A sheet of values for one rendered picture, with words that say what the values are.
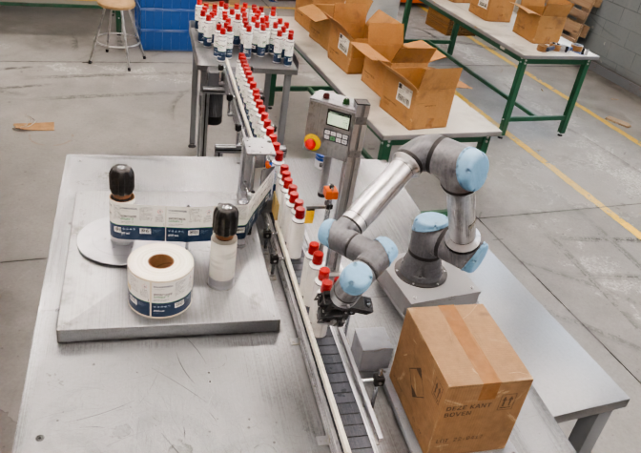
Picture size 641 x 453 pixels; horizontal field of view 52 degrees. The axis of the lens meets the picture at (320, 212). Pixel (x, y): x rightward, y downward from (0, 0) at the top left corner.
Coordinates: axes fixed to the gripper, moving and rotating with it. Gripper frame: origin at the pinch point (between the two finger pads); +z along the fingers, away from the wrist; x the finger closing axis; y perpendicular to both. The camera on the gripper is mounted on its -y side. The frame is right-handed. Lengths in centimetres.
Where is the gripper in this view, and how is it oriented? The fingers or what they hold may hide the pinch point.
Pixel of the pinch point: (332, 319)
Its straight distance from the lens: 198.1
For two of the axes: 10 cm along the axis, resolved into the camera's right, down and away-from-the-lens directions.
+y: -9.6, 0.1, -2.6
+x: 1.3, 8.9, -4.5
